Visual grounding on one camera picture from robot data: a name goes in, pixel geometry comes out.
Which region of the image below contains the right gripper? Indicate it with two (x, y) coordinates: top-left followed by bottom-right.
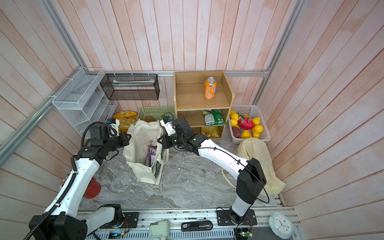
(157, 132), (187, 149)

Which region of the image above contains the purple snack bag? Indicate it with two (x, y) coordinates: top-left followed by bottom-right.
(146, 146), (157, 167)

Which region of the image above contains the cream canvas tote bag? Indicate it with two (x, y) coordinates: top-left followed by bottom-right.
(123, 120), (169, 185)

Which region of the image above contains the red dragon fruit toy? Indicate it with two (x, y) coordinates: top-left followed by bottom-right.
(238, 115), (255, 130)

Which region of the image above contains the yellow plastic grocery bag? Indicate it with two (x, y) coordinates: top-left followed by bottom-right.
(223, 138), (286, 195)

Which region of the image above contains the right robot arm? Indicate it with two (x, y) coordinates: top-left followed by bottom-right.
(158, 117), (267, 224)

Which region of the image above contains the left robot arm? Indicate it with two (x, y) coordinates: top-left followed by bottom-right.
(25, 119), (131, 240)

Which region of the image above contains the pile of bread buns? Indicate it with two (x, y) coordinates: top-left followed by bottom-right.
(112, 111), (138, 133)

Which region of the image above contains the brown potato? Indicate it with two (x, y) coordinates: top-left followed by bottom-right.
(145, 116), (157, 123)

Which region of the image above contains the green plastic basket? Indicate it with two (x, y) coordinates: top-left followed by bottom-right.
(138, 106), (176, 121)

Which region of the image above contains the yellow snack bag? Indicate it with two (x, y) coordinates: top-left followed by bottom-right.
(201, 126), (220, 139)

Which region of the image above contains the green snack bag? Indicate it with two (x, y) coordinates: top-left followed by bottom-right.
(202, 109), (226, 126)

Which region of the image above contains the wooden shelf unit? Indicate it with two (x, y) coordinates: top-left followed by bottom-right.
(174, 71), (235, 133)

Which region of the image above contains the orange soda can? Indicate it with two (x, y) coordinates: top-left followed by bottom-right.
(204, 77), (217, 100)

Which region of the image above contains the white adapter box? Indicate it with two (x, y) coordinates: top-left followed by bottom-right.
(150, 220), (170, 240)

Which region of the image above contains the white fruit basket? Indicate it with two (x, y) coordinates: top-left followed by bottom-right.
(228, 104), (272, 144)

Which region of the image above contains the black barcode scanner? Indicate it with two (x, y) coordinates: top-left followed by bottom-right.
(181, 220), (214, 232)

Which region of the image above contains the yellow lemon toy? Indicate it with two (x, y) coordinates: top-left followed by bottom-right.
(254, 125), (264, 134)

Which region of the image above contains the white round clock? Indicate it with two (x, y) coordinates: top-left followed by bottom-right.
(268, 212), (294, 240)

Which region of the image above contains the black mesh wall basket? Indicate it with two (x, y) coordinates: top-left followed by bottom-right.
(100, 73), (160, 101)

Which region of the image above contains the white wire rack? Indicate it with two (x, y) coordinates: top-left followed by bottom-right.
(52, 68), (118, 135)

